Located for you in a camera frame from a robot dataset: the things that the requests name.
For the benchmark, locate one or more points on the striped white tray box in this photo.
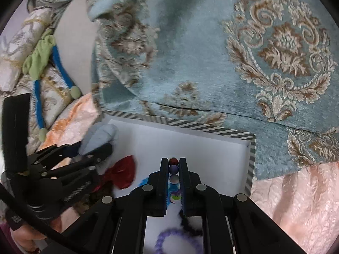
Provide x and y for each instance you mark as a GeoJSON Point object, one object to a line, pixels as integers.
{"type": "Point", "coordinates": [212, 158]}

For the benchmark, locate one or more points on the person's left hand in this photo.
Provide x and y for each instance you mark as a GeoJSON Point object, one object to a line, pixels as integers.
{"type": "Point", "coordinates": [26, 239]}

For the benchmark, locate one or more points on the floral embroidered cushion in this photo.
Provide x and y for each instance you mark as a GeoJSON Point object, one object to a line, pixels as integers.
{"type": "Point", "coordinates": [54, 84]}

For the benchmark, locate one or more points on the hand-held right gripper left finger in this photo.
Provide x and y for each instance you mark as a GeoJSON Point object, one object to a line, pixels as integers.
{"type": "Point", "coordinates": [164, 186]}

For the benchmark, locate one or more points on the light blue scrunchie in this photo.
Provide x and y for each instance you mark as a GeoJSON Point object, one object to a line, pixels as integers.
{"type": "Point", "coordinates": [100, 135]}

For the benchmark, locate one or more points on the teal damask cloth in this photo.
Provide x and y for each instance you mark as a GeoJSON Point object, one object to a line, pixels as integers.
{"type": "Point", "coordinates": [198, 58]}

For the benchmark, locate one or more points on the pink quilted blanket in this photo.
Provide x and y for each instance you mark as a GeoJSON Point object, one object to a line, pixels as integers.
{"type": "Point", "coordinates": [291, 211]}

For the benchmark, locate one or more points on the purple scrunchie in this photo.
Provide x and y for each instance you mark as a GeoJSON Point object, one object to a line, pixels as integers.
{"type": "Point", "coordinates": [159, 239]}

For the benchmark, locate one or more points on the green and blue plush toy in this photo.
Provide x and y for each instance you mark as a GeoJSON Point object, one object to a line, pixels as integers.
{"type": "Point", "coordinates": [39, 58]}

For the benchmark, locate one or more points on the black scrunchie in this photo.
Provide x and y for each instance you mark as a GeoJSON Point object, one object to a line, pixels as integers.
{"type": "Point", "coordinates": [190, 232]}

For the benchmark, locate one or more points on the striped damask bolster cushion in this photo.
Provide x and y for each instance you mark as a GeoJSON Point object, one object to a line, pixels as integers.
{"type": "Point", "coordinates": [18, 45]}

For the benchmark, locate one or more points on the red velvet scrunchie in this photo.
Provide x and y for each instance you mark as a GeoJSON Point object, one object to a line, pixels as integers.
{"type": "Point", "coordinates": [124, 169]}

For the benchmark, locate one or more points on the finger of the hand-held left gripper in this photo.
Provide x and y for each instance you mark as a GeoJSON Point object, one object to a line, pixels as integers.
{"type": "Point", "coordinates": [55, 152]}
{"type": "Point", "coordinates": [87, 158]}

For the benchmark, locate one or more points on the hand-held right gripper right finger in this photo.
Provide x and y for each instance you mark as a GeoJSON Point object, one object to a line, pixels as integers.
{"type": "Point", "coordinates": [183, 186]}

